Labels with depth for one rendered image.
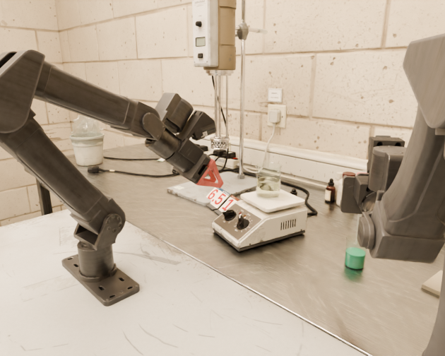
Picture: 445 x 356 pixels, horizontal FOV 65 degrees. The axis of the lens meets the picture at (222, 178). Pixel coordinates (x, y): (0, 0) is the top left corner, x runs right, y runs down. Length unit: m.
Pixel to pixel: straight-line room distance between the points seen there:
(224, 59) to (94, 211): 0.65
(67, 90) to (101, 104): 0.06
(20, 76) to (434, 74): 0.49
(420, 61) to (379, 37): 0.87
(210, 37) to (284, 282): 0.71
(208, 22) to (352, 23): 0.45
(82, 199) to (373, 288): 0.55
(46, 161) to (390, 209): 0.49
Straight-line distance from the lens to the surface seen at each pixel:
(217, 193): 1.06
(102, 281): 0.72
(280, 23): 1.39
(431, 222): 0.44
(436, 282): 0.79
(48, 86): 0.59
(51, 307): 0.70
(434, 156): 0.38
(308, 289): 0.69
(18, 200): 3.06
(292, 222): 0.85
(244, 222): 0.81
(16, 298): 0.75
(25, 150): 0.59
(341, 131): 1.25
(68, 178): 0.63
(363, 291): 0.72
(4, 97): 0.56
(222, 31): 1.11
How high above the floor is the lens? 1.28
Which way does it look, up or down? 17 degrees down
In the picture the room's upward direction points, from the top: straight up
